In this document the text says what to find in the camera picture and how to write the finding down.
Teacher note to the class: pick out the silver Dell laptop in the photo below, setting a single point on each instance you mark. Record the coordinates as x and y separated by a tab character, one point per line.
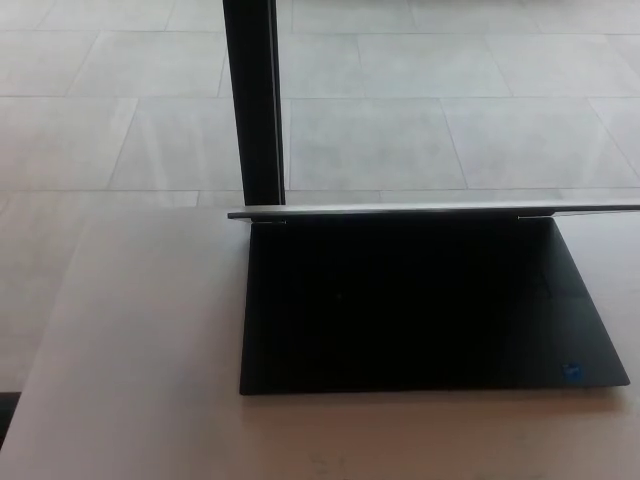
400	310

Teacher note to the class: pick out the black vertical post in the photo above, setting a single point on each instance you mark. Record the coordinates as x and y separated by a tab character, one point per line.
254	100

